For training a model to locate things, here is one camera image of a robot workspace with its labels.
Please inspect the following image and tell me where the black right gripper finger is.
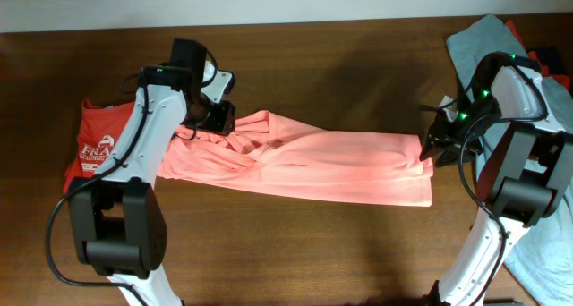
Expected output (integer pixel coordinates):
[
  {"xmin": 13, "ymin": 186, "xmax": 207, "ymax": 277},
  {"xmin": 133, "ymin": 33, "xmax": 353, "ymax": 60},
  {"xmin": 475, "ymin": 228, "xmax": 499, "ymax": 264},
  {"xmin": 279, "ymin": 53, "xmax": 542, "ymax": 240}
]
[
  {"xmin": 419, "ymin": 133, "xmax": 441, "ymax": 161},
  {"xmin": 435, "ymin": 150, "xmax": 460, "ymax": 167}
]

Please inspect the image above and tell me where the salmon pink printed t-shirt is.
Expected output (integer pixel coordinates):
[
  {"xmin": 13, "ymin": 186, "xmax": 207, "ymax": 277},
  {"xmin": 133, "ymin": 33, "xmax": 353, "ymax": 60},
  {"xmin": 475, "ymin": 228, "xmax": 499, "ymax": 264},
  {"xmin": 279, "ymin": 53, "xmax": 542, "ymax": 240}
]
[{"xmin": 158, "ymin": 110, "xmax": 433, "ymax": 207}]

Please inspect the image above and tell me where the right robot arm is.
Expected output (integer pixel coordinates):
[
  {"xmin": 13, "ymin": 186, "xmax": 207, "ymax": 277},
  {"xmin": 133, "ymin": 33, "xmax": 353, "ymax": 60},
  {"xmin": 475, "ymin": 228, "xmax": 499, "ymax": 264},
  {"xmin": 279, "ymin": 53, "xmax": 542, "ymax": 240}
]
[{"xmin": 420, "ymin": 52, "xmax": 572, "ymax": 305}]

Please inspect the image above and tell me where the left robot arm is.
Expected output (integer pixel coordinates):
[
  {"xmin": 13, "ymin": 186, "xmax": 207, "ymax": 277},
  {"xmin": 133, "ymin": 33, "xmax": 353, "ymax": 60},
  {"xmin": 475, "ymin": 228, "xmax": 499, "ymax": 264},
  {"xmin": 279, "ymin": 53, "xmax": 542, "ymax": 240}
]
[{"xmin": 56, "ymin": 38, "xmax": 235, "ymax": 305}]

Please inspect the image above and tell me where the red garment in pile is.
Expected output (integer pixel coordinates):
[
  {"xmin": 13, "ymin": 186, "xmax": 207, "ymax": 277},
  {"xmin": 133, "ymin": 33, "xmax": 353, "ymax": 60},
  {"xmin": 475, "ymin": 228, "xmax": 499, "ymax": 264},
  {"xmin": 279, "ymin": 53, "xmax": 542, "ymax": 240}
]
[{"xmin": 526, "ymin": 47, "xmax": 572, "ymax": 91}]

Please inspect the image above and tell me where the folded red printed t-shirt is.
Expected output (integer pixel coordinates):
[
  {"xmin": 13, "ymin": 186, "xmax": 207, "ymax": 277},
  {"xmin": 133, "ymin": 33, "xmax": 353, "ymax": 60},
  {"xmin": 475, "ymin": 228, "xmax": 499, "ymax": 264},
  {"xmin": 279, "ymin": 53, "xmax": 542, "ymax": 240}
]
[{"xmin": 63, "ymin": 99, "xmax": 134, "ymax": 193}]

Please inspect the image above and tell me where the grey t-shirt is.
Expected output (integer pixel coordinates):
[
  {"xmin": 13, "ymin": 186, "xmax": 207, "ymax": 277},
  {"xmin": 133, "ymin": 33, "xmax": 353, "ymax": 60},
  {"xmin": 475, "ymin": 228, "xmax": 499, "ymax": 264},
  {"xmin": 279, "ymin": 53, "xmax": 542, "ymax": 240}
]
[{"xmin": 445, "ymin": 13, "xmax": 573, "ymax": 306}]

